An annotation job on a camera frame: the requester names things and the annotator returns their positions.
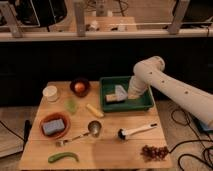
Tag grey towel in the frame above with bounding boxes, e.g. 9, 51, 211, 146
115, 85, 128, 101

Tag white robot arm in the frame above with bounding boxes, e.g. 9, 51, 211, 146
128, 56, 213, 129

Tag green plastic tray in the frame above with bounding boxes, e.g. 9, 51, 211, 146
99, 76, 154, 112

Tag tan sponge block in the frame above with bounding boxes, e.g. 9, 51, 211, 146
105, 94, 117, 103

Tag yellow corn toy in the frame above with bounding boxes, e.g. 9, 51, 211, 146
86, 104, 104, 118

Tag dark bowl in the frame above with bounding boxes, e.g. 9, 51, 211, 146
70, 78, 90, 97

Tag metal measuring scoop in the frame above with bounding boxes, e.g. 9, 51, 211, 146
55, 120, 102, 147

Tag orange egg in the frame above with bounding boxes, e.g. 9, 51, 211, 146
74, 82, 85, 92

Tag green leaf toy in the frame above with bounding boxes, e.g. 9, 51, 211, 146
65, 99, 77, 114

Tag brown grape bunch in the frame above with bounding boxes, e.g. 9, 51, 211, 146
141, 145, 169, 161

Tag white cup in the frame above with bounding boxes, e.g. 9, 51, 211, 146
42, 85, 59, 102

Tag orange bowl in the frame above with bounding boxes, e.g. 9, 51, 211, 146
39, 113, 71, 140

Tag blue sponge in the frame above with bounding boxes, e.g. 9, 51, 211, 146
42, 119, 65, 135

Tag green pepper toy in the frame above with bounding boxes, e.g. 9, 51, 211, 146
48, 152, 79, 163

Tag white handled brush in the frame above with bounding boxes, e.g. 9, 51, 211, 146
118, 123, 157, 140

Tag black floor cables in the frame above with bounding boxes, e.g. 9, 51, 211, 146
169, 108, 213, 171

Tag black handle left of table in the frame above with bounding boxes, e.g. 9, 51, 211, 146
23, 120, 32, 149

